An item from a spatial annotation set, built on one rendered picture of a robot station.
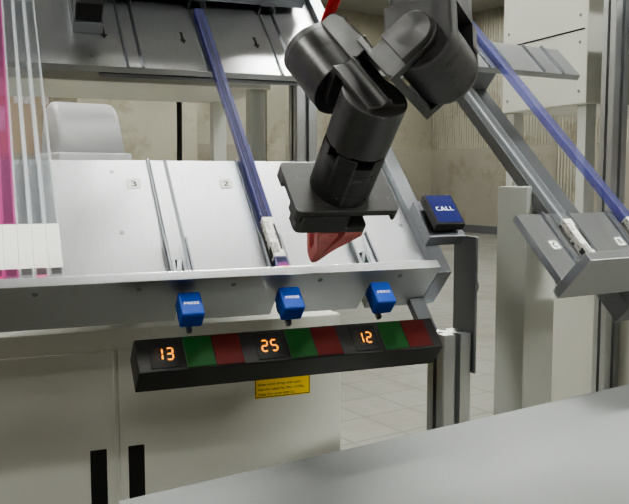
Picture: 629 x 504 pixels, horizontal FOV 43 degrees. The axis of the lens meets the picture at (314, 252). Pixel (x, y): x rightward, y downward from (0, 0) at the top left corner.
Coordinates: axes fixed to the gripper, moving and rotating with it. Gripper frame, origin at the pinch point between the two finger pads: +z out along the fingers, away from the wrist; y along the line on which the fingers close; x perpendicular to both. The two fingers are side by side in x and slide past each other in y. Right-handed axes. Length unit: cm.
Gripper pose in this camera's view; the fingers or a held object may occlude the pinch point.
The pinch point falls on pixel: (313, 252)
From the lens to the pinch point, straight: 79.9
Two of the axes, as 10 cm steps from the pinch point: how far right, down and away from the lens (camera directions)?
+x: 2.7, 7.5, -6.0
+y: -9.3, 0.4, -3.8
